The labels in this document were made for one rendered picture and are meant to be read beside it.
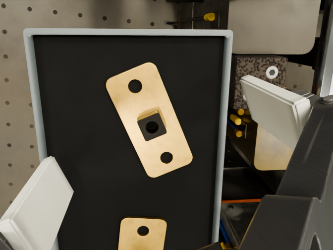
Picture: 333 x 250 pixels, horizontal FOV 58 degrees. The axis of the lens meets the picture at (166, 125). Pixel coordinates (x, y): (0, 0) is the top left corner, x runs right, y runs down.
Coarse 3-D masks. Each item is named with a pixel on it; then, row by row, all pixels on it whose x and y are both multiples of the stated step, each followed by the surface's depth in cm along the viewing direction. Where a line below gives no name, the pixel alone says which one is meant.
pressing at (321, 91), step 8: (328, 0) 37; (328, 8) 37; (328, 16) 37; (328, 24) 37; (328, 32) 38; (320, 40) 39; (328, 40) 38; (320, 48) 39; (328, 48) 38; (320, 56) 39; (328, 56) 38; (320, 64) 39; (328, 64) 39; (320, 72) 39; (328, 72) 39; (320, 80) 40; (328, 80) 39; (312, 88) 41; (320, 88) 40; (328, 88) 40
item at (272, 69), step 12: (240, 60) 28; (252, 60) 28; (264, 60) 28; (276, 60) 28; (240, 72) 28; (252, 72) 28; (264, 72) 28; (276, 72) 28; (240, 84) 28; (276, 84) 29; (228, 96) 30; (240, 96) 29; (240, 108) 29
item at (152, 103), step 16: (144, 64) 21; (112, 80) 21; (128, 80) 21; (144, 80) 21; (160, 80) 21; (112, 96) 21; (128, 96) 21; (144, 96) 22; (160, 96) 22; (128, 112) 22; (144, 112) 22; (160, 112) 22; (128, 128) 22; (144, 128) 21; (160, 128) 21; (176, 128) 22; (144, 144) 23; (160, 144) 23; (176, 144) 23; (144, 160) 23; (160, 160) 23; (176, 160) 23
